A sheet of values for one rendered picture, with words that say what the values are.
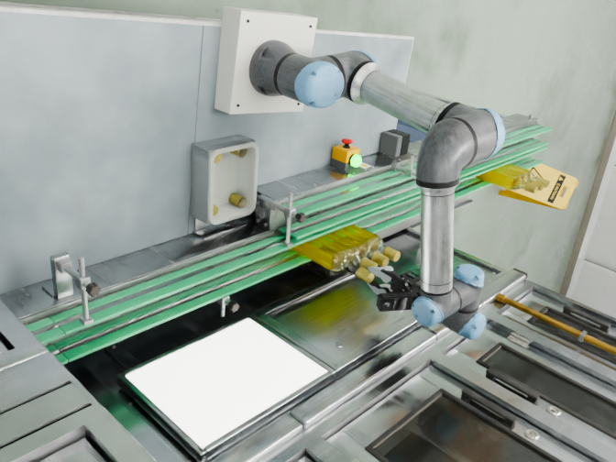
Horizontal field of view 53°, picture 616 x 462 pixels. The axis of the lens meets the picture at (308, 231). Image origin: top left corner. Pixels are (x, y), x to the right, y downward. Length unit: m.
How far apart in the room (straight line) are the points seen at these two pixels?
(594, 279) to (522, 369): 6.27
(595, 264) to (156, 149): 6.86
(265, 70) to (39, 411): 1.04
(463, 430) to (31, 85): 1.27
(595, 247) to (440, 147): 6.68
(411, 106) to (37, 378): 1.01
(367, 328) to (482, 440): 0.45
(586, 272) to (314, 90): 6.78
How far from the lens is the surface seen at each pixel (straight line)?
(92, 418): 0.98
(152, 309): 1.66
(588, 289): 8.18
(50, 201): 1.58
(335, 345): 1.71
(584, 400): 1.85
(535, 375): 1.87
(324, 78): 1.58
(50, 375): 1.07
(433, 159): 1.36
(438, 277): 1.46
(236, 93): 1.70
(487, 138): 1.44
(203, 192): 1.74
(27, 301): 1.57
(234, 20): 1.69
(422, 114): 1.52
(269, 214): 1.84
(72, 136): 1.55
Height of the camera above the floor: 2.09
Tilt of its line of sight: 37 degrees down
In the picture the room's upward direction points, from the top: 117 degrees clockwise
